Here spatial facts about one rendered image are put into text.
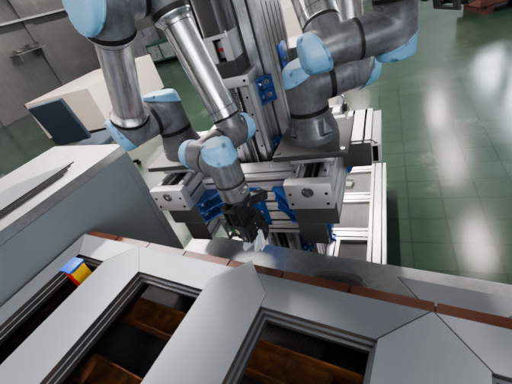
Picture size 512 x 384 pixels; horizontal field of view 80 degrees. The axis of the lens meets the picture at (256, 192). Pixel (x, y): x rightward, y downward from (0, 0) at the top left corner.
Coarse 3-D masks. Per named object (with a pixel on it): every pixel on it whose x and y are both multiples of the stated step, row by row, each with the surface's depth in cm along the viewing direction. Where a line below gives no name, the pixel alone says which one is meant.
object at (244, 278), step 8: (224, 272) 86; (232, 272) 85; (240, 272) 84; (248, 272) 83; (256, 272) 83; (216, 280) 84; (224, 280) 83; (232, 280) 83; (240, 280) 82; (248, 280) 81; (256, 280) 80; (248, 288) 79; (256, 288) 78
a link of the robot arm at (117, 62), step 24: (72, 0) 61; (96, 0) 60; (120, 0) 62; (144, 0) 66; (96, 24) 62; (120, 24) 66; (96, 48) 72; (120, 48) 72; (120, 72) 77; (120, 96) 84; (120, 120) 92; (144, 120) 94; (120, 144) 98
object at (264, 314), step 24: (96, 264) 110; (48, 288) 105; (168, 288) 91; (192, 288) 86; (24, 312) 99; (264, 312) 74; (0, 336) 94; (96, 336) 84; (312, 336) 68; (336, 336) 65; (360, 336) 62; (72, 360) 80; (240, 360) 66
